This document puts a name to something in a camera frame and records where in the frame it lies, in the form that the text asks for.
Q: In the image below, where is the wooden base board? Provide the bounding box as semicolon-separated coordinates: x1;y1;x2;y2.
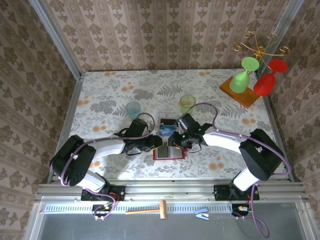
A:
219;76;262;109

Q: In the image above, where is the teal plastic cup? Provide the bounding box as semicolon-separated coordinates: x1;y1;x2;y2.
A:
125;100;142;121

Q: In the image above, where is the black power connector block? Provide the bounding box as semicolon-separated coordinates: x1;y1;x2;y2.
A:
91;203;113;218
231;203;254;218

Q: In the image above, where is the red card holder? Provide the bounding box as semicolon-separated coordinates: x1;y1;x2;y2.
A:
152;146;188;161

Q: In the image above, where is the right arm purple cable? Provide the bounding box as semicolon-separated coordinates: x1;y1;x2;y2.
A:
187;102;292;239

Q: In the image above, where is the gold wire glass rack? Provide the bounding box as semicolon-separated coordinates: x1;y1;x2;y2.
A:
231;30;291;61

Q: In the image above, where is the blue credit card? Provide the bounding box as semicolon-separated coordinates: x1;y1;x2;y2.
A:
159;124;179;137

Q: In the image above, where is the red plastic wine glass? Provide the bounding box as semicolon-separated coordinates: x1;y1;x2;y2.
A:
253;58;289;97

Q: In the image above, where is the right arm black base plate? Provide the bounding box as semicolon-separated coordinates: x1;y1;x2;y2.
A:
213;184;260;202

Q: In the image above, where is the green plastic wine glass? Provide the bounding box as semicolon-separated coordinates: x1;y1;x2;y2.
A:
229;56;260;94

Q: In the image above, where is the blue stapler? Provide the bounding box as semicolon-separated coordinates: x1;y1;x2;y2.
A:
194;206;210;221

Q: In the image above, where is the aluminium corner post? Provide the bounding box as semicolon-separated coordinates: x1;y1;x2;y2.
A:
257;0;305;76
27;0;83;79

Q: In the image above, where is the dark grey credit card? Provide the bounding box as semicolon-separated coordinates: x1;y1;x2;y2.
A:
156;146;170;159

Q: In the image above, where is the aluminium side rail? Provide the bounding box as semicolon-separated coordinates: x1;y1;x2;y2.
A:
258;72;302;183
46;71;85;185

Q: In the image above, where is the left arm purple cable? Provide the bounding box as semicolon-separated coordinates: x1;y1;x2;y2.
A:
58;112;157;221

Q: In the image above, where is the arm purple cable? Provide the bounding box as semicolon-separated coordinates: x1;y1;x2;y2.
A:
58;112;157;221
187;102;292;239

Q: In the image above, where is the clear plastic box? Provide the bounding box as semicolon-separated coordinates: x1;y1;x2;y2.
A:
157;111;180;138

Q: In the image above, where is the green plastic cup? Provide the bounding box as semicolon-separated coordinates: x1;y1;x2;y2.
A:
179;94;197;116

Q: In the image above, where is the wooden mallet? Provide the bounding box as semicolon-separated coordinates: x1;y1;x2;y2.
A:
124;199;168;220

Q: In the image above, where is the aluminium frame rail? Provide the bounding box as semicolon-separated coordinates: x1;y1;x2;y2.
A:
34;183;311;201

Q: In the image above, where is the slotted metal cable tray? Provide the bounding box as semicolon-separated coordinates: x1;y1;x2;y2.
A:
43;202;251;215

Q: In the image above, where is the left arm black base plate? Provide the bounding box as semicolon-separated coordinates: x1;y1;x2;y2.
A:
81;185;126;202

